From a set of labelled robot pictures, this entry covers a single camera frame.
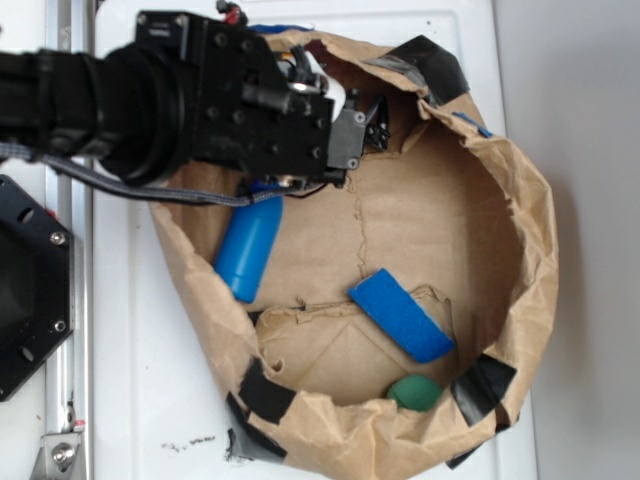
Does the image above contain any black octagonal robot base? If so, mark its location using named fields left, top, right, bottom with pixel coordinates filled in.
left=1, top=175, right=72, bottom=402

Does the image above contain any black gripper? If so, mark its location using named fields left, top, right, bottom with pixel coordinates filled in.
left=134, top=11, right=366, bottom=186

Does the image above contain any green ball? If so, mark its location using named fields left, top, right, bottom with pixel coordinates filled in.
left=386, top=375, right=443, bottom=412

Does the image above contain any brown paper bag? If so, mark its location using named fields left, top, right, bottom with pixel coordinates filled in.
left=151, top=30, right=559, bottom=479

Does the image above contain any blue plastic bottle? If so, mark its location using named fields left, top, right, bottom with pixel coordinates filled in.
left=213, top=195, right=284, bottom=303

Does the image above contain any blue sponge block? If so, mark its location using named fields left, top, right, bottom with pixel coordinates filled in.
left=348, top=269, right=454, bottom=363

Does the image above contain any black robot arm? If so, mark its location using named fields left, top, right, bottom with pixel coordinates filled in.
left=1, top=11, right=367, bottom=187

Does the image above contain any aluminium frame rail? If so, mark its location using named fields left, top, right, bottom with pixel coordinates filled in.
left=29, top=0, right=96, bottom=480

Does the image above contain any grey braided cable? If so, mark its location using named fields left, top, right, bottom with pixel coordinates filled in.
left=0, top=140, right=281, bottom=206

